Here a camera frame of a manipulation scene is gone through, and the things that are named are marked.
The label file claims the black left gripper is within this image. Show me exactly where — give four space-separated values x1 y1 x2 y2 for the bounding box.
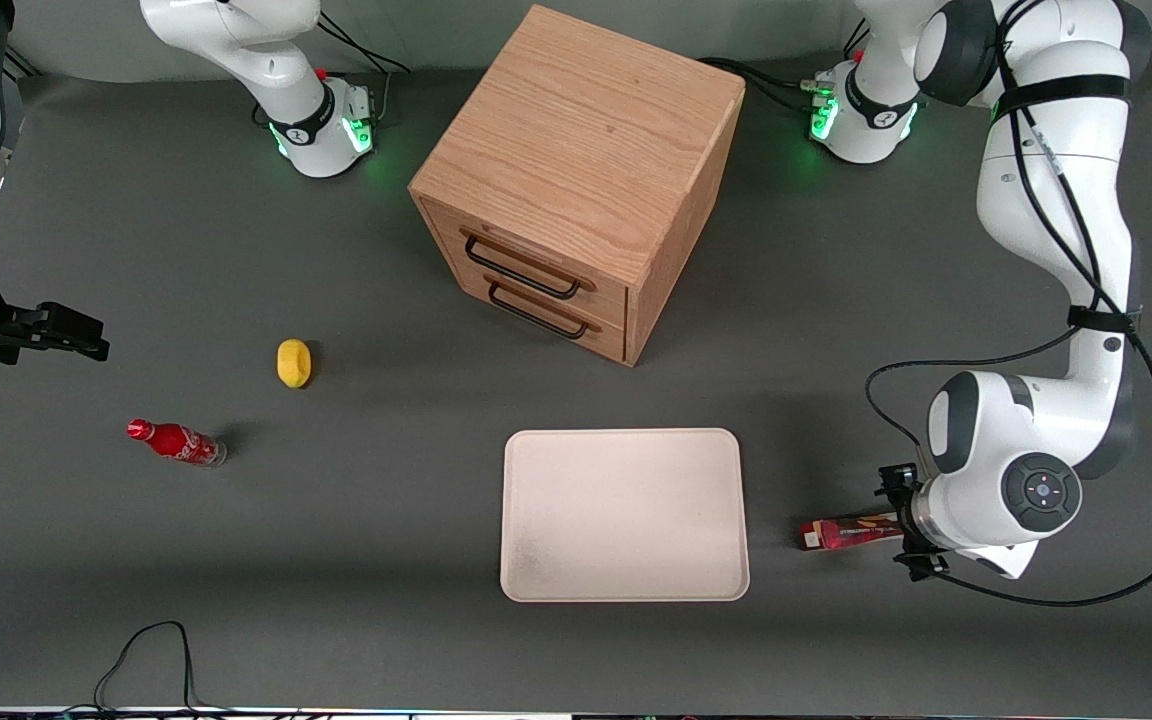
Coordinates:
876 463 949 583

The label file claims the red cookie box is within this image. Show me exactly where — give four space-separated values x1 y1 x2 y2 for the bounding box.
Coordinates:
801 512 906 551

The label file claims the beige plastic tray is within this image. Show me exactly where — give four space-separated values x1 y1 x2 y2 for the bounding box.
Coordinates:
500 428 751 603

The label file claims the red cola bottle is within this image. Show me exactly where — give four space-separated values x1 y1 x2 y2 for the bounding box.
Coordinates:
126 419 229 469

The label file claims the yellow lemon toy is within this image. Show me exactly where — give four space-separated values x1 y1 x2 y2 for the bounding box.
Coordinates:
277 339 314 389

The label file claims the wooden drawer front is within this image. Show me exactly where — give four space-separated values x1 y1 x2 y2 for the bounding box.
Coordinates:
420 195 630 323
464 268 628 364

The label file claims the wooden drawer cabinet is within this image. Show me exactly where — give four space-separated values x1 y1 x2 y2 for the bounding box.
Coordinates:
408 4 747 368

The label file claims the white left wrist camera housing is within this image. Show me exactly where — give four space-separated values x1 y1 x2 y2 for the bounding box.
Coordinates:
948 538 1039 582

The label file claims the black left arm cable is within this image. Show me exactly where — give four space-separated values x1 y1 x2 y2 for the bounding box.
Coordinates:
865 0 1152 609

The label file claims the thin black looped cable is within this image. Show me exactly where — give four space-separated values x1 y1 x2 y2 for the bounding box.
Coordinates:
61 620 237 717

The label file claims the black metal drawer handle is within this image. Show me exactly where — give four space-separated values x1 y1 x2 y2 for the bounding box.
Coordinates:
485 274 603 341
462 228 598 301

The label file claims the black left base cable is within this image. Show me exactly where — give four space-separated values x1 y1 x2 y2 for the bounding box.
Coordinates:
698 18 873 113

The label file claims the black base cable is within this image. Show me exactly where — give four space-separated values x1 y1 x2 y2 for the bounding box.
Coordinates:
698 18 873 113
316 10 413 127

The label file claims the black right base cable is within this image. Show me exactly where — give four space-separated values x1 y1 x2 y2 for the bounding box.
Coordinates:
316 10 413 127

